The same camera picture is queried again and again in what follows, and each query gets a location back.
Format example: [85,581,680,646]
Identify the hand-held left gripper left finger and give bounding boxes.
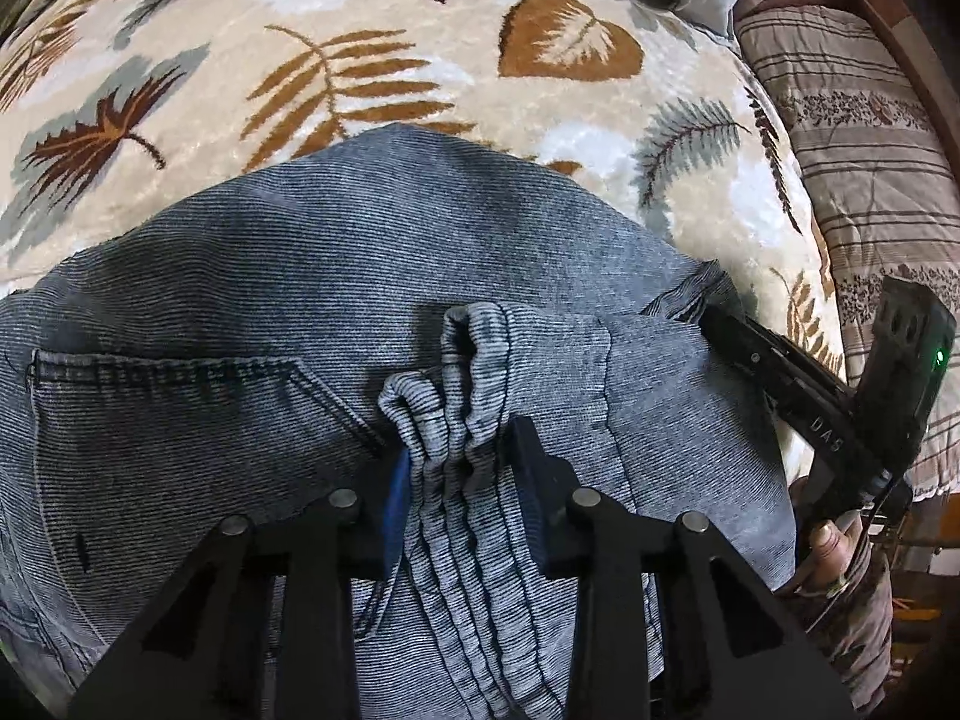
[67,456,418,720]

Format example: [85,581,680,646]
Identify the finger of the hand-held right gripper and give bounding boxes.
[697,303,796,400]

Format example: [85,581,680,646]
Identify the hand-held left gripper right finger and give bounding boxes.
[506,415,857,720]

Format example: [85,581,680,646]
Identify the grey denim pants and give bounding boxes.
[0,124,800,720]

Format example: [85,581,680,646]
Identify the person's right hand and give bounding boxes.
[787,476,875,601]

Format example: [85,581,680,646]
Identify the brown striped quilt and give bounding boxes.
[735,4,960,500]

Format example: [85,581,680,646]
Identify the leaf print fleece blanket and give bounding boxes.
[0,0,850,385]

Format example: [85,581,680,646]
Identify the wooden bed frame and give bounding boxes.
[806,0,960,137]

